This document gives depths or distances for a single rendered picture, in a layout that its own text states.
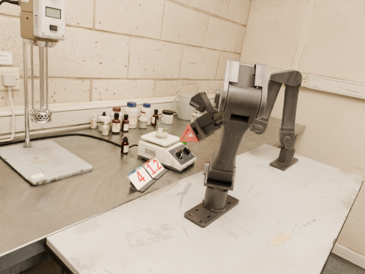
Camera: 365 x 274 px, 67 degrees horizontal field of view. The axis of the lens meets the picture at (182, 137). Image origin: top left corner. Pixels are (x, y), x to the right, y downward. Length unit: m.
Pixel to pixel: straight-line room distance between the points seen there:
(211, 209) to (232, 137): 0.24
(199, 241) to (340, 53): 1.84
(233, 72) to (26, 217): 0.58
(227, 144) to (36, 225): 0.48
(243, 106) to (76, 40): 0.97
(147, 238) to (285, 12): 2.06
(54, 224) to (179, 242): 0.30
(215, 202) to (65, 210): 0.39
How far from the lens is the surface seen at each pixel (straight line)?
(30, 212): 0.79
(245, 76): 0.65
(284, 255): 0.75
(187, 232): 0.73
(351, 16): 2.31
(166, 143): 1.03
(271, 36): 2.44
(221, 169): 0.75
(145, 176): 0.92
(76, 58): 1.39
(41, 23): 0.89
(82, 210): 0.78
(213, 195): 0.78
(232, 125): 0.62
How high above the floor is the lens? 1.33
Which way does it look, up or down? 18 degrees down
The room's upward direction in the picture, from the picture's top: 9 degrees clockwise
